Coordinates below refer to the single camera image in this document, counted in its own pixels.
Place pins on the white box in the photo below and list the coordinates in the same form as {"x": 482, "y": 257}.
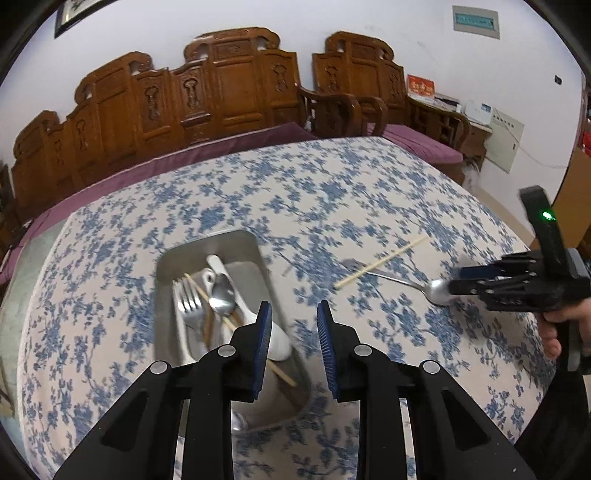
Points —
{"x": 475, "y": 113}

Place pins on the carved wooden sofa bench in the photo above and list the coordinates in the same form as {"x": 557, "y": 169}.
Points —
{"x": 231, "y": 92}

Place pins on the metal fork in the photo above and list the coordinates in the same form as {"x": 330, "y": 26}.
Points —
{"x": 187, "y": 302}

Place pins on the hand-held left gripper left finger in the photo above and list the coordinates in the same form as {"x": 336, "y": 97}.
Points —
{"x": 264, "y": 337}

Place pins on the metal spoon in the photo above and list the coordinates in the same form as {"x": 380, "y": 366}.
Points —
{"x": 222, "y": 297}
{"x": 438, "y": 293}

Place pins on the wooden side table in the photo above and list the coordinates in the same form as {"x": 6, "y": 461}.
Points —
{"x": 438, "y": 129}

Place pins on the red desk calendar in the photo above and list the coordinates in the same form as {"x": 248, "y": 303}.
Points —
{"x": 420, "y": 85}

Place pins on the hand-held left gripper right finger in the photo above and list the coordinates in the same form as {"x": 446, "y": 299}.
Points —
{"x": 324, "y": 346}

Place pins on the carved wooden armchair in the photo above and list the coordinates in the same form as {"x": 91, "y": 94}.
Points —
{"x": 360, "y": 69}

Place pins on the white ceramic spoon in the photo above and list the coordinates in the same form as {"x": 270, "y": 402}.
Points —
{"x": 277, "y": 344}

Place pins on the framed wall picture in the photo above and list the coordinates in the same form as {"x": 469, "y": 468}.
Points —
{"x": 74, "y": 14}

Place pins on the white wall cabinet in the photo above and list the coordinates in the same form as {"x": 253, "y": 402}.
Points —
{"x": 505, "y": 138}

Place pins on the purple armchair cushion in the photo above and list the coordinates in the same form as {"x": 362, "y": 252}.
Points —
{"x": 415, "y": 143}

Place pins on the light wooden chopstick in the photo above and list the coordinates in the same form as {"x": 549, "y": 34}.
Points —
{"x": 286, "y": 376}
{"x": 383, "y": 261}

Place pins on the blue floral tablecloth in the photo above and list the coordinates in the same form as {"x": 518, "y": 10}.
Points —
{"x": 323, "y": 194}

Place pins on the grey wall panel box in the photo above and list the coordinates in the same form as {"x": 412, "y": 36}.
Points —
{"x": 475, "y": 21}

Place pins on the person's right hand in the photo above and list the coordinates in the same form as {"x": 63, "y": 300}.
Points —
{"x": 550, "y": 334}

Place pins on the person's right forearm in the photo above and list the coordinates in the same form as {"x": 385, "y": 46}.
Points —
{"x": 563, "y": 415}

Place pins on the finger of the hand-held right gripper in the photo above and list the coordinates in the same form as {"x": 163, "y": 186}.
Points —
{"x": 471, "y": 273}
{"x": 466, "y": 287}

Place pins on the purple sofa cushion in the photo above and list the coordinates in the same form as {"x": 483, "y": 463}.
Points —
{"x": 138, "y": 168}

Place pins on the metal tray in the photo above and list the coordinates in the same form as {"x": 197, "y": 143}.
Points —
{"x": 244, "y": 277}

